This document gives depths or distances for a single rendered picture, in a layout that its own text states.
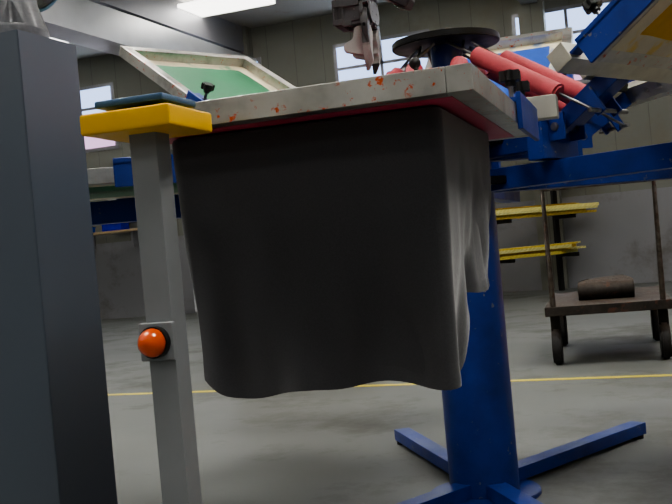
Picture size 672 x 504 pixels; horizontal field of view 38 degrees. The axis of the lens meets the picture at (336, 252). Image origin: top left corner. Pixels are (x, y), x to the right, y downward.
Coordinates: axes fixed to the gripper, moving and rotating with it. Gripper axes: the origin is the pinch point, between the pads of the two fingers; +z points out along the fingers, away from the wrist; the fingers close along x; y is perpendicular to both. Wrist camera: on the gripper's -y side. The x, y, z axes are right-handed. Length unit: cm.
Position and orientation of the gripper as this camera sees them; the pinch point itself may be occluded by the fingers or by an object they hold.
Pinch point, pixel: (374, 65)
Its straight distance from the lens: 204.7
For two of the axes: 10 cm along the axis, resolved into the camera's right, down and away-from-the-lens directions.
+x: -3.0, 0.2, -9.5
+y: -9.5, 0.8, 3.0
